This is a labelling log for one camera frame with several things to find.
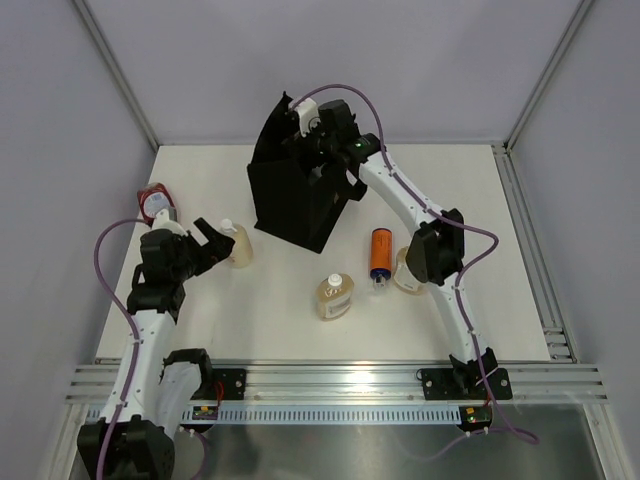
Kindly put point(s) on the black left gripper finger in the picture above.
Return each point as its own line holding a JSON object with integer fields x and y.
{"x": 221, "y": 247}
{"x": 206, "y": 230}

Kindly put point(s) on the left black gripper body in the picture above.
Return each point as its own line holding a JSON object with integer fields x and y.
{"x": 189, "y": 252}

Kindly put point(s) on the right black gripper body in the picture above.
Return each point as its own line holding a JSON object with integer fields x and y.
{"x": 317, "y": 146}

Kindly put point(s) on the red bottle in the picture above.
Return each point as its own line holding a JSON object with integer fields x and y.
{"x": 153, "y": 198}

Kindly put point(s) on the black canvas bag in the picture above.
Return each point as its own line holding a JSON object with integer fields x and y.
{"x": 300, "y": 209}

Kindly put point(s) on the amber soap bottle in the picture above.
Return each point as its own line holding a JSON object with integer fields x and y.
{"x": 402, "y": 276}
{"x": 334, "y": 296}

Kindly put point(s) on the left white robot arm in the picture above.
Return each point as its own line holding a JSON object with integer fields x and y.
{"x": 133, "y": 437}

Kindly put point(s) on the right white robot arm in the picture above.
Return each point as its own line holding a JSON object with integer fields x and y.
{"x": 435, "y": 256}

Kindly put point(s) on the orange spray can blue cap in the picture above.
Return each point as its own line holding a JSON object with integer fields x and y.
{"x": 380, "y": 261}

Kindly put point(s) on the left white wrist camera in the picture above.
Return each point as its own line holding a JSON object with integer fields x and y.
{"x": 167, "y": 219}

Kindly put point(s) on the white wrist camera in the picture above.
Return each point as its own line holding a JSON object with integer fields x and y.
{"x": 167, "y": 219}
{"x": 307, "y": 113}

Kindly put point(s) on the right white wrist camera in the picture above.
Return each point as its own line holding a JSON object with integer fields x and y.
{"x": 307, "y": 113}

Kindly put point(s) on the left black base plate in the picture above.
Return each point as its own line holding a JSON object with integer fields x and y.
{"x": 224, "y": 384}

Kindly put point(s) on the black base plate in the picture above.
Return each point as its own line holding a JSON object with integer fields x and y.
{"x": 451, "y": 384}
{"x": 224, "y": 384}

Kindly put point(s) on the white slotted cable duct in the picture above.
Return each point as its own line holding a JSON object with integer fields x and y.
{"x": 237, "y": 414}

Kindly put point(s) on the right aluminium corner post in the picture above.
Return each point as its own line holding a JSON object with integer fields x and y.
{"x": 554, "y": 61}

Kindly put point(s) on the aluminium corner post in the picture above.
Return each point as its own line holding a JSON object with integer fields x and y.
{"x": 554, "y": 61}
{"x": 99, "y": 40}

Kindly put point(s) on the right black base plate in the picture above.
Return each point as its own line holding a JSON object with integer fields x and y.
{"x": 451, "y": 384}

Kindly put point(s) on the left aluminium corner post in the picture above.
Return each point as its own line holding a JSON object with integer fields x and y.
{"x": 99, "y": 40}

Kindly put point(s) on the aluminium front rail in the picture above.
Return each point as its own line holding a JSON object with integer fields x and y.
{"x": 544, "y": 383}

